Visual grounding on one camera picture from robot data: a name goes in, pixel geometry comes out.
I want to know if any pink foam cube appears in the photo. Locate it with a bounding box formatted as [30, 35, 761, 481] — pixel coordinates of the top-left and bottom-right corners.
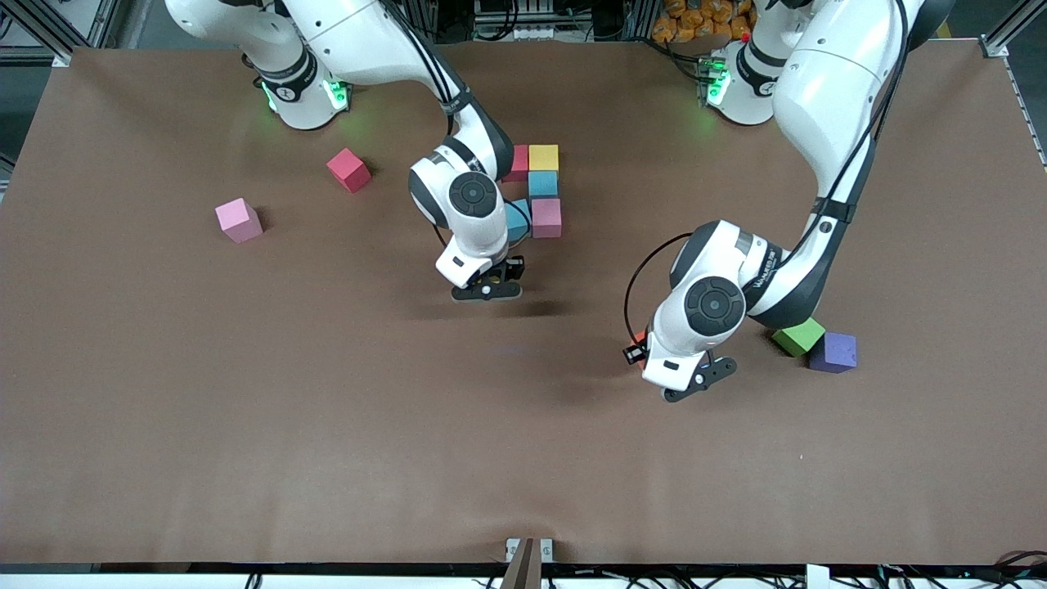
[532, 198, 563, 239]
[215, 197, 264, 245]

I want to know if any green foam cube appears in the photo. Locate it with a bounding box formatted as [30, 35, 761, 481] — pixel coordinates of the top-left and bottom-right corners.
[771, 317, 827, 358]

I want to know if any purple foam cube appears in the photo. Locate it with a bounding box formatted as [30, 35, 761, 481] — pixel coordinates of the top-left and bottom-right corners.
[809, 331, 858, 375]

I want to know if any orange snack bag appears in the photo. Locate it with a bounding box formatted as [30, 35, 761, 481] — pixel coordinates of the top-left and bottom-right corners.
[652, 0, 753, 43]

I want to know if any white metal bracket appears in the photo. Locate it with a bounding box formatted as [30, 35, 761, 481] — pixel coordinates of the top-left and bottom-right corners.
[506, 537, 555, 564]

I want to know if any tan camera post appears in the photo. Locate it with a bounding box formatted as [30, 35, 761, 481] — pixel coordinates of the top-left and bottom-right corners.
[501, 537, 542, 589]

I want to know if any aluminium frame profile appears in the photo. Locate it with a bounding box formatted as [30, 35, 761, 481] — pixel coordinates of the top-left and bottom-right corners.
[982, 0, 1047, 60]
[0, 0, 124, 68]

